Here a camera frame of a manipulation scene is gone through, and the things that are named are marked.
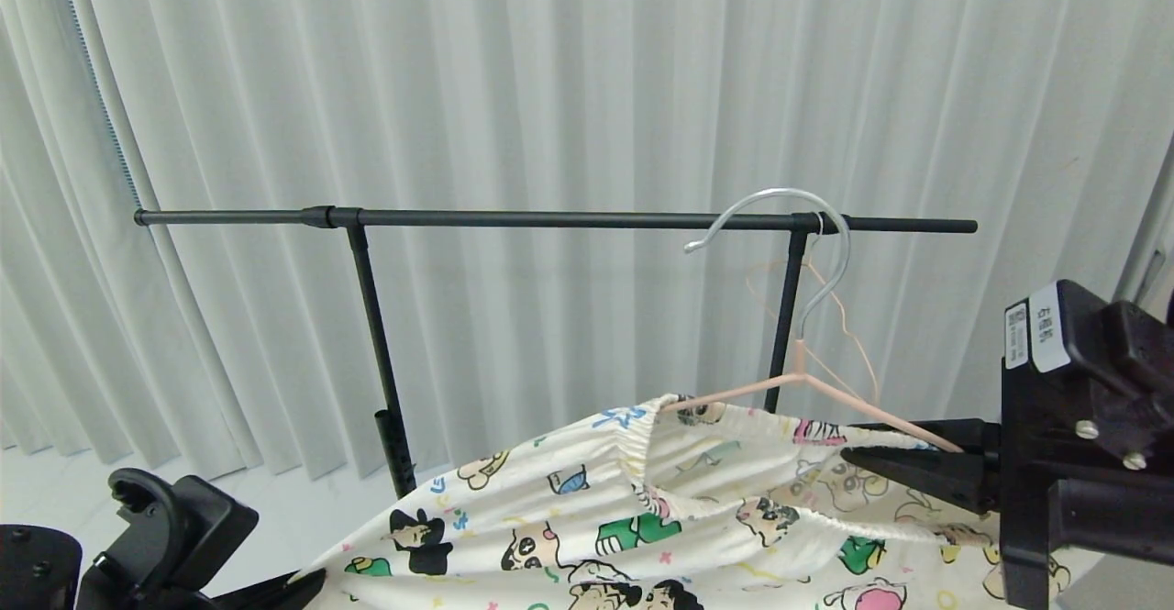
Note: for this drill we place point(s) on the cream printed garment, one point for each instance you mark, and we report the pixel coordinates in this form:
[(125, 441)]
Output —
[(697, 500)]

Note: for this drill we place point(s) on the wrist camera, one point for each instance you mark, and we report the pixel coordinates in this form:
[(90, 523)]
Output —
[(202, 518), (1101, 362)]

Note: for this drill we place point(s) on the pink clothes hanger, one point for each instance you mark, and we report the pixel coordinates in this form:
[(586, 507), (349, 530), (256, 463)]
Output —
[(873, 381), (800, 358)]

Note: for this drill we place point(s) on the white curtain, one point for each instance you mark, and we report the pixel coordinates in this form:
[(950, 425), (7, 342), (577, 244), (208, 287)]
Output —
[(550, 60)]

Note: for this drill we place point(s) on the black clothes rack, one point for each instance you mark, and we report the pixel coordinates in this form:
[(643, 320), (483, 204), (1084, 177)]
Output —
[(550, 219)]

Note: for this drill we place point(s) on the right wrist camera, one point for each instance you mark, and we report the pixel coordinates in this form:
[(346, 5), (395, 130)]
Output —
[(1101, 362)]

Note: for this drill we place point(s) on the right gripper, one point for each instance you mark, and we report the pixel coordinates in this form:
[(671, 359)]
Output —
[(1101, 518)]

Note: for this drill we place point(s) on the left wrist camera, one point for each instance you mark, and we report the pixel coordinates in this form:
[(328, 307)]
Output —
[(202, 518)]

